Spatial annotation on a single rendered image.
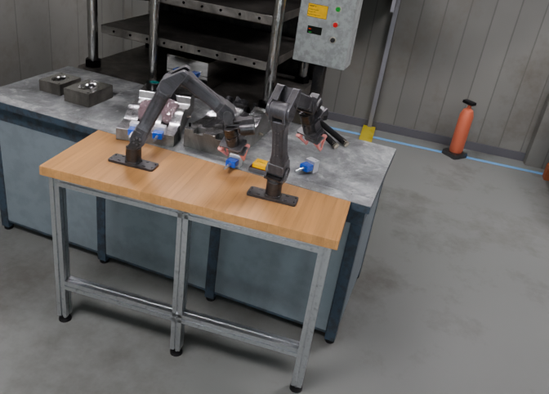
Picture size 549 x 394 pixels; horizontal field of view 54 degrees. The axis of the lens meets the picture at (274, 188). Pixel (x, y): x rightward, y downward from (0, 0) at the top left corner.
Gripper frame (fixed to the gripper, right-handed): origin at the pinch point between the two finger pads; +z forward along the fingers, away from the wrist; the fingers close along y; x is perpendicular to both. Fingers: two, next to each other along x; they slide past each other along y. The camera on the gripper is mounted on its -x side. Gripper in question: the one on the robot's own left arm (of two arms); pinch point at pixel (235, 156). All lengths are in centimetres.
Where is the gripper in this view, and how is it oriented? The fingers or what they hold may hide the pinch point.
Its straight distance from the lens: 232.8
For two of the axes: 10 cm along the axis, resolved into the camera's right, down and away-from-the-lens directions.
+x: -3.8, 7.7, -5.1
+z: 0.7, 5.8, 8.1
